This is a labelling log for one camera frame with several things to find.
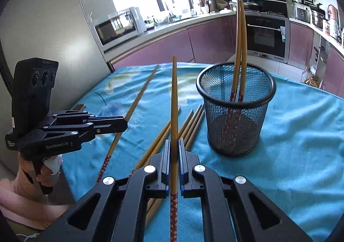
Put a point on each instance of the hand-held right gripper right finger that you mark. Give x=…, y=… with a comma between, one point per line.
x=182, y=158

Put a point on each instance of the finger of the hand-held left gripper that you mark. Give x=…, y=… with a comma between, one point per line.
x=113, y=126
x=72, y=116

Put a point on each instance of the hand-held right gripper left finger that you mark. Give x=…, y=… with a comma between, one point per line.
x=167, y=158

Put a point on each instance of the black mesh utensil holder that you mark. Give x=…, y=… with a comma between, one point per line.
x=242, y=137

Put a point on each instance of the person's left forearm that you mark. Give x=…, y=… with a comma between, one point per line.
x=27, y=204

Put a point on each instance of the person's left hand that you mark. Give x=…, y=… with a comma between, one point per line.
x=44, y=179

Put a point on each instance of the white crumpled tissue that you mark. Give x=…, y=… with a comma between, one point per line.
x=53, y=165

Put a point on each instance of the silver refrigerator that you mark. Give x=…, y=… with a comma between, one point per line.
x=53, y=29

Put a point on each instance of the white microwave oven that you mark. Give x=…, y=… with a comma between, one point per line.
x=115, y=29

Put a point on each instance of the blue floral tablecloth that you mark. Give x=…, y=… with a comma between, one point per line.
x=282, y=150

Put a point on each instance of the pink base cabinets with sink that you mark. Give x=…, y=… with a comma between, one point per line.
x=174, y=45

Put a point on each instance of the black built-in oven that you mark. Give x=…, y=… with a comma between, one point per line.
x=266, y=40

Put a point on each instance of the cooking oil bottle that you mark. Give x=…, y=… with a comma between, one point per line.
x=309, y=77

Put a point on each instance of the bamboo steamer basket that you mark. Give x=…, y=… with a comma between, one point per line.
x=222, y=4

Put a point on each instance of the gas cooktop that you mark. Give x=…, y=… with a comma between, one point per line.
x=266, y=12

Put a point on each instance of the wok with lid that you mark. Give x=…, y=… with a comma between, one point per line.
x=251, y=5

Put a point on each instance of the steel stockpot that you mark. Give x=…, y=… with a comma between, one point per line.
x=318, y=17

